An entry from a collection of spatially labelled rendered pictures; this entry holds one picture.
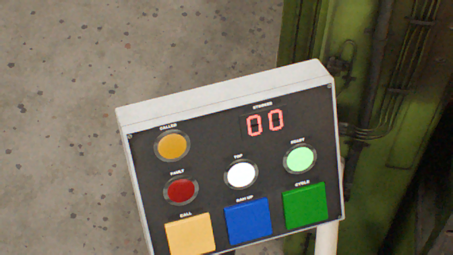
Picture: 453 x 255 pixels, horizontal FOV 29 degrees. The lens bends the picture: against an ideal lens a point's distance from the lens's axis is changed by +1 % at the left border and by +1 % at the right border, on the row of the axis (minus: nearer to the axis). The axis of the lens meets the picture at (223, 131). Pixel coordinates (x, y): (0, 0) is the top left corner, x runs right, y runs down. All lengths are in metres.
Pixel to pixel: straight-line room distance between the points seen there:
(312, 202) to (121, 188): 1.22
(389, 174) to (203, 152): 0.73
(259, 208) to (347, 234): 0.91
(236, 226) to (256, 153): 0.14
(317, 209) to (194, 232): 0.21
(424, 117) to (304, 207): 0.41
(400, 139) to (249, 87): 0.57
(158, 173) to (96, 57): 1.52
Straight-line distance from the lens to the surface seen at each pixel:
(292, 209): 1.44
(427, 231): 2.01
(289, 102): 1.34
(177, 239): 1.41
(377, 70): 1.58
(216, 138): 1.33
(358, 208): 2.15
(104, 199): 2.58
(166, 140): 1.31
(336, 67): 1.59
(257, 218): 1.43
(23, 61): 2.86
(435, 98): 1.70
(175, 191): 1.36
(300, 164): 1.40
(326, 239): 1.83
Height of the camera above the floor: 2.33
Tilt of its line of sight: 61 degrees down
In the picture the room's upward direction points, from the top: 1 degrees clockwise
